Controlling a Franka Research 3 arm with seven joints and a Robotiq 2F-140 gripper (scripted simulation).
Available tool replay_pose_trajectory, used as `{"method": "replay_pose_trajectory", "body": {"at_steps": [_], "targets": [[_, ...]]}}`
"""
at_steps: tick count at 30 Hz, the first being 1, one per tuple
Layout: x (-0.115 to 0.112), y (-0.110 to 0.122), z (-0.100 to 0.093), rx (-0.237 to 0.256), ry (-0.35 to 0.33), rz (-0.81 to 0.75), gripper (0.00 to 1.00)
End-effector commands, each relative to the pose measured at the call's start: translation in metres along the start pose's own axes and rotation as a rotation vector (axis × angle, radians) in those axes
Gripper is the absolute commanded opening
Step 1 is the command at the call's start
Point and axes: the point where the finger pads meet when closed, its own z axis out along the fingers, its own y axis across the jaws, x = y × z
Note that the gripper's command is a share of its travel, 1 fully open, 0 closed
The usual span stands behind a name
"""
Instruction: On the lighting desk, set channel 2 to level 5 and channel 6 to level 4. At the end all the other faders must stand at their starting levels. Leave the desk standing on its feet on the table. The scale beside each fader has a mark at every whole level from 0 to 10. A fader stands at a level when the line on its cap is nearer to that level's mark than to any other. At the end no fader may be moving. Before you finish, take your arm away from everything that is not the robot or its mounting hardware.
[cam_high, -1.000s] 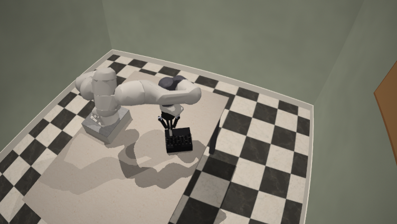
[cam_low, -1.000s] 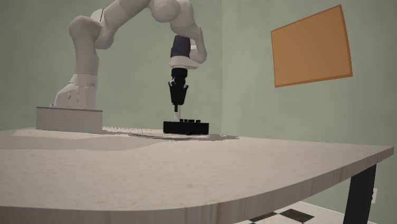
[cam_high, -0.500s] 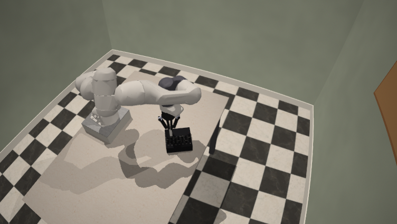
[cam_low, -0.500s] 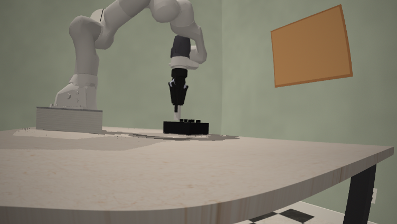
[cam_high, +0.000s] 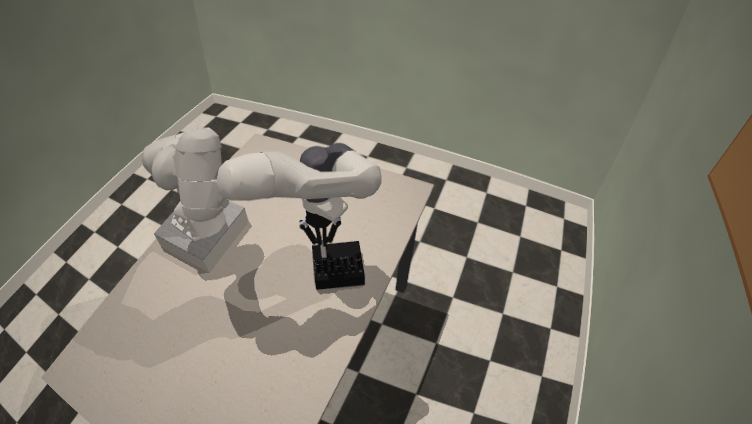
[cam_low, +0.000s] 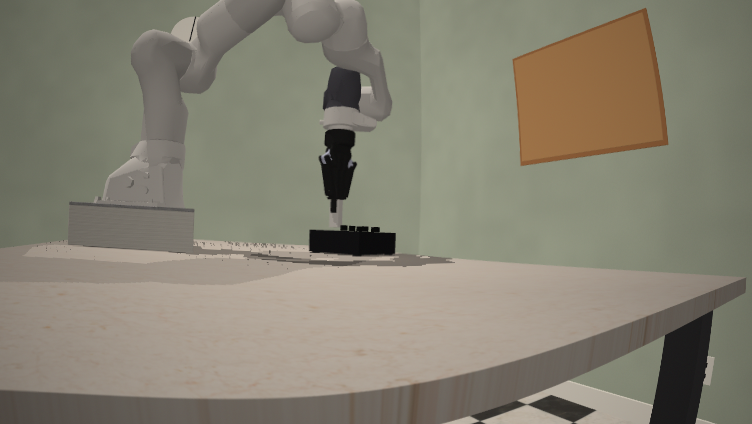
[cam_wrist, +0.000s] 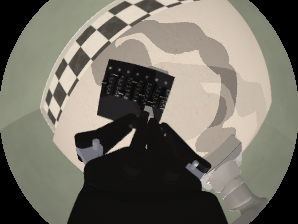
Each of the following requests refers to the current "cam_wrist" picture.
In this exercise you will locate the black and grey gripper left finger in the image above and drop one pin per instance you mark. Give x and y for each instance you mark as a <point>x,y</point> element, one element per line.
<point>94,143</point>

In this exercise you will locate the black lighting desk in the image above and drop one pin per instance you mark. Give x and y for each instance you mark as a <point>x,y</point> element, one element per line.
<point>129,80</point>

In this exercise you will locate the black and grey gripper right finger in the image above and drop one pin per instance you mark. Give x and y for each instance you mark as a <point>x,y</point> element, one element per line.
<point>170,162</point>

